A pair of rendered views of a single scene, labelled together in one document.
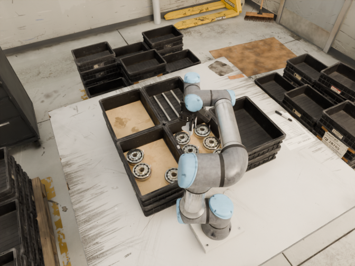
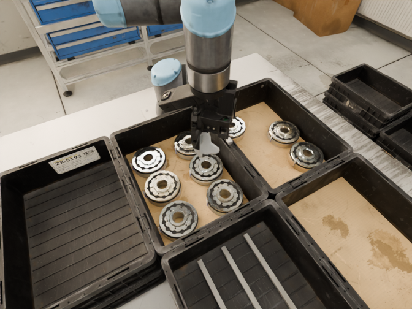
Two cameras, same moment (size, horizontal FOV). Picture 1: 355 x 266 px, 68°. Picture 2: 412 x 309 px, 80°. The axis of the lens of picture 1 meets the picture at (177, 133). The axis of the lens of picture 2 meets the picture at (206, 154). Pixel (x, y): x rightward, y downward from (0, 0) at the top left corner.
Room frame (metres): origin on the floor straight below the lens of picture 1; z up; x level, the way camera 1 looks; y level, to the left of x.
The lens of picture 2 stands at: (1.36, -0.10, 1.47)
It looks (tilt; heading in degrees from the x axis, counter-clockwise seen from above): 52 degrees down; 176
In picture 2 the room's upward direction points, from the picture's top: straight up
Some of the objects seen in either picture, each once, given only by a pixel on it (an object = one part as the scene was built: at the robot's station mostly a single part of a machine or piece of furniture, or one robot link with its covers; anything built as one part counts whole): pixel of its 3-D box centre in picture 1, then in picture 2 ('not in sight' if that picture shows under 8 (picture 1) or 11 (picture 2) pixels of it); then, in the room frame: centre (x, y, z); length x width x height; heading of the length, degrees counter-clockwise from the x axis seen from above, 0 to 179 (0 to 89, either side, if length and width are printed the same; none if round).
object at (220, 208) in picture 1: (218, 210); (169, 80); (0.55, -0.19, 0.90); 0.13 x 0.12 x 0.14; 90
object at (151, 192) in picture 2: (211, 142); (162, 185); (1.00, -0.20, 0.86); 0.10 x 0.10 x 0.01
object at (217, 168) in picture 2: (190, 151); (206, 165); (0.94, -0.07, 0.86); 0.10 x 0.10 x 0.01
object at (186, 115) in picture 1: (188, 110); (213, 105); (0.98, -0.06, 1.14); 0.09 x 0.08 x 0.12; 70
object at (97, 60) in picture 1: (97, 69); not in sight; (2.48, 0.87, 0.37); 0.40 x 0.30 x 0.45; 116
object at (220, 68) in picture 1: (220, 67); not in sight; (1.98, -0.39, 0.71); 0.22 x 0.19 x 0.01; 26
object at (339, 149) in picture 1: (333, 144); not in sight; (1.31, -1.25, 0.41); 0.31 x 0.02 x 0.16; 26
